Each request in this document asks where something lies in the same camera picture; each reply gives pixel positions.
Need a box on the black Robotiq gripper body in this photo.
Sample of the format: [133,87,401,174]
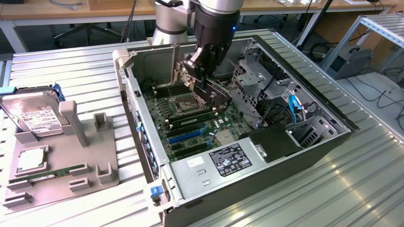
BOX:
[192,9,240,48]

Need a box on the green graphics card black cooler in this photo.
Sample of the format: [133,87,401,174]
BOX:
[171,43,233,113]

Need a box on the RAM slot with white clips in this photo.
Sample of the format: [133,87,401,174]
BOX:
[164,109,209,121]
[155,86,192,96]
[152,80,192,90]

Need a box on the perforated silver drive cage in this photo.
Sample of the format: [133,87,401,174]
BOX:
[232,58,285,103]

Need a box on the CPU socket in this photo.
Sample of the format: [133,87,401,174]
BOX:
[169,94,203,116]

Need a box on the wooden office desk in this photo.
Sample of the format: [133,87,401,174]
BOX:
[0,0,399,54]

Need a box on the green Dell motherboard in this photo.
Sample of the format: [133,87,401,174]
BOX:
[140,79,253,161]

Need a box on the black RAM stick with label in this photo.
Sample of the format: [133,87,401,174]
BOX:
[168,112,219,130]

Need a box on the black expansion slot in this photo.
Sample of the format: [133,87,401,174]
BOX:
[171,141,208,152]
[173,146,212,158]
[165,127,203,139]

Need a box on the black plastic disk bay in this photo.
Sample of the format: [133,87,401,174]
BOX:
[255,96,305,127]

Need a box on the blue expansion slot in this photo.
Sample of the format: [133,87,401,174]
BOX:
[168,132,204,145]

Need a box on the silver finned chipset heatsink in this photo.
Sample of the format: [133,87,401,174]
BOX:
[215,131,237,145]

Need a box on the brown wooden box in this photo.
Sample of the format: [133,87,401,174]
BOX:
[87,0,135,11]

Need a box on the black slanted stand pole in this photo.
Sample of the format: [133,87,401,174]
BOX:
[296,0,333,47]

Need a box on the black plastic fan shroud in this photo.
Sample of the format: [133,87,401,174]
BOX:
[239,124,305,164]

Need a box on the silver power supply unit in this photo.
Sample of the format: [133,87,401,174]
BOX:
[169,137,269,199]

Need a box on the silver ventilated disk bay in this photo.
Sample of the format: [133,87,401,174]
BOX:
[285,115,340,148]

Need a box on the open black PC case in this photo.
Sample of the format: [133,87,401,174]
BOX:
[112,35,360,227]

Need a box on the silver hard disk drive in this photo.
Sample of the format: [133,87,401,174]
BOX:
[0,91,69,138]

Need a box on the grey plastic parts rack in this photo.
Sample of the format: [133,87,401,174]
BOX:
[1,100,123,215]

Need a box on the blue plastic disk caddy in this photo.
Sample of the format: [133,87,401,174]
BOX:
[0,81,65,102]

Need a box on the silver CPU chip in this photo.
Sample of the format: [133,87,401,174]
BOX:
[16,148,47,172]

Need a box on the green RAM stick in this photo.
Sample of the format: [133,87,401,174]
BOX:
[8,167,73,185]

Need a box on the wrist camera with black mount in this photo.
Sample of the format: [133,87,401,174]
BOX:
[155,0,184,7]

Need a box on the black wire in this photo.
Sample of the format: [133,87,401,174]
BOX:
[256,77,279,101]

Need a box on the hanging cable with metal connector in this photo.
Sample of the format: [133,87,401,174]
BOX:
[121,0,140,43]

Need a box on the blue flat wire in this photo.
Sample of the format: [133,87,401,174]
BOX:
[287,94,303,124]

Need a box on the coiled black cable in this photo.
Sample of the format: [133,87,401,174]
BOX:
[309,42,331,61]

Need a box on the grey machine with handle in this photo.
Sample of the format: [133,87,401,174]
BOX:
[324,46,373,80]

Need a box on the light blue network cable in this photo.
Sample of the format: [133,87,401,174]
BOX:
[48,0,84,10]

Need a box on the aluminium profile shelf frame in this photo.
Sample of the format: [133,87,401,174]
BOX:
[328,13,404,74]

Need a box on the black cable on white table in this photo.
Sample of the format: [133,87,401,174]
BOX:
[345,77,404,120]

